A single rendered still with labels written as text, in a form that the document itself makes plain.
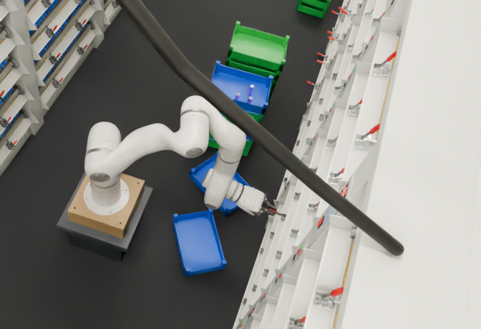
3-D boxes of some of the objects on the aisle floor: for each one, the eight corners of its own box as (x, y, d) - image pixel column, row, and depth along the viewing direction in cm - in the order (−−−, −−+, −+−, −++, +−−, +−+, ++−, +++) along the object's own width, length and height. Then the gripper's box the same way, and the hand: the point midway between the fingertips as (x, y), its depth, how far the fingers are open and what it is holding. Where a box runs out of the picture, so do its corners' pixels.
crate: (171, 220, 272) (173, 214, 266) (210, 214, 279) (212, 207, 272) (184, 277, 258) (186, 271, 251) (224, 269, 264) (227, 263, 258)
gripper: (234, 204, 219) (273, 224, 221) (246, 174, 228) (283, 194, 230) (228, 211, 225) (266, 230, 227) (240, 182, 234) (276, 200, 236)
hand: (270, 209), depth 228 cm, fingers closed, pressing on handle
